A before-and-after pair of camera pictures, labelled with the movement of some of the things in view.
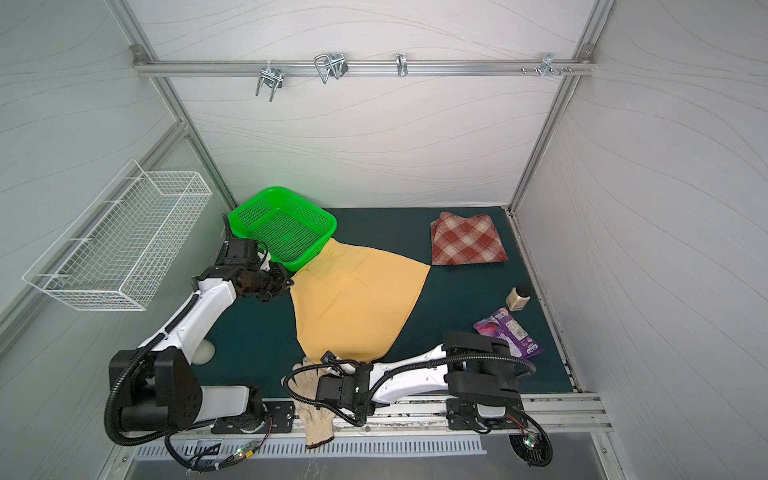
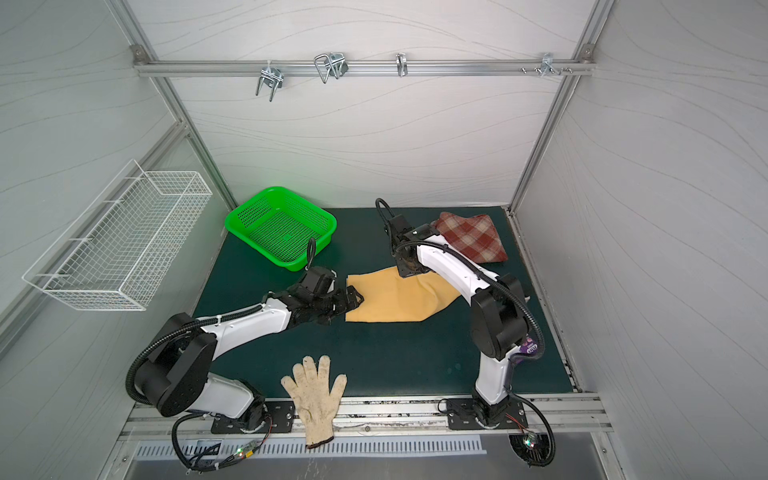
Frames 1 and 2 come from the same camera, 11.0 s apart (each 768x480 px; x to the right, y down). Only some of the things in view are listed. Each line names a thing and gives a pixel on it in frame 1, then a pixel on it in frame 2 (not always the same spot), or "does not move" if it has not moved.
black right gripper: [327, 388] -> [405, 264]
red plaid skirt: [457, 240] does not move
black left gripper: [281, 281] -> [343, 305]
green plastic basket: [293, 229] does not move
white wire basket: [118, 249] does not move
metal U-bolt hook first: [273, 77] does not move
